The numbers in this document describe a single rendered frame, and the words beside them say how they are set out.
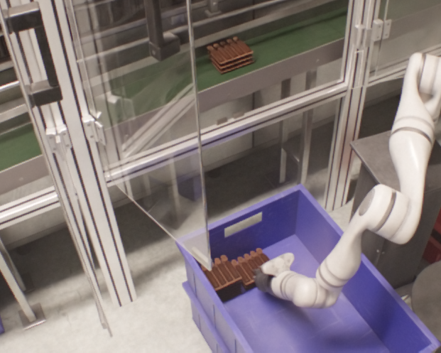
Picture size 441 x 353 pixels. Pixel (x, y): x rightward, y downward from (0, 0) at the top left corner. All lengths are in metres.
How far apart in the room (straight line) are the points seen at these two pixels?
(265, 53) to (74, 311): 1.04
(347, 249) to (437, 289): 0.59
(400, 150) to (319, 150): 1.19
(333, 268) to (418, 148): 0.31
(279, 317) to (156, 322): 0.45
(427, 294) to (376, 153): 0.43
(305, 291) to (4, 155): 0.82
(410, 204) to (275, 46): 0.76
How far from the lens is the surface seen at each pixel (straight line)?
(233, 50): 1.62
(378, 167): 1.55
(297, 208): 1.68
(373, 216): 1.08
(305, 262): 1.72
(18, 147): 1.53
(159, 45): 0.83
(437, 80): 1.37
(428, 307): 1.67
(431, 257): 2.05
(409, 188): 1.17
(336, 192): 2.07
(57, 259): 2.09
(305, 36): 1.74
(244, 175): 2.25
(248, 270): 1.64
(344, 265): 1.20
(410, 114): 1.25
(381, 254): 1.71
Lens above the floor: 1.63
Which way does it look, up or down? 45 degrees down
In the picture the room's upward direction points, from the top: 3 degrees counter-clockwise
